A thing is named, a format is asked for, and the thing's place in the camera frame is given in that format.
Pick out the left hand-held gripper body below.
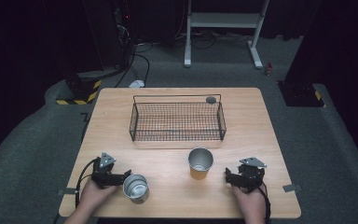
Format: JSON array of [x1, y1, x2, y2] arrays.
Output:
[[90, 151, 126, 189]]

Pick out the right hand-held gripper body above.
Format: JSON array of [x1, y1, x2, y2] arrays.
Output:
[[229, 156, 268, 194]]

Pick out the silver metal cup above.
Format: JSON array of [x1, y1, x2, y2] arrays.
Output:
[[122, 174, 151, 205]]

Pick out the orange cup with silver inside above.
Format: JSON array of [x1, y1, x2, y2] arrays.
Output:
[[187, 147, 214, 181]]

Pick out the black wire basket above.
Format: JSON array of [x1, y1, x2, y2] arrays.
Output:
[[129, 93, 227, 143]]

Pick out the person's left hand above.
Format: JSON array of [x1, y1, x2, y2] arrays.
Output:
[[79, 178, 119, 210]]

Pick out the person's right hand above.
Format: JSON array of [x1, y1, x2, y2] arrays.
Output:
[[231, 183, 267, 219]]

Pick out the grey tape strip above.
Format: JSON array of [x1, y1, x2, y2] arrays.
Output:
[[57, 187, 79, 197], [282, 183, 303, 193]]

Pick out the black yellow striped stand base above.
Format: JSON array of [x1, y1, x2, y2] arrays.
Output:
[[55, 72, 103, 106]]

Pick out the white power adapter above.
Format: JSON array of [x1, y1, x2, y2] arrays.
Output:
[[128, 79, 146, 89]]

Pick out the black equipment rack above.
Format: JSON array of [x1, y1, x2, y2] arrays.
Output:
[[82, 0, 136, 71]]

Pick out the white metal stand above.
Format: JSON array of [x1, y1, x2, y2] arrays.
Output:
[[184, 0, 270, 70]]

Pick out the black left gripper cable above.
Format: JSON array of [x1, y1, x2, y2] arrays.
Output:
[[75, 157, 101, 209]]

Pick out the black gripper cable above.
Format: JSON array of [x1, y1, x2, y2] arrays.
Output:
[[75, 157, 101, 209], [256, 182, 272, 224]]

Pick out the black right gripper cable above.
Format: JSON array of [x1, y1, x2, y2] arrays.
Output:
[[256, 182, 272, 224]]

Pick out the black floor cables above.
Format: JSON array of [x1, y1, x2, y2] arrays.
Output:
[[114, 41, 154, 89]]

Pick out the cable bundle under white stand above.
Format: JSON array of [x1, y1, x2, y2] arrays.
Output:
[[174, 28, 254, 50]]

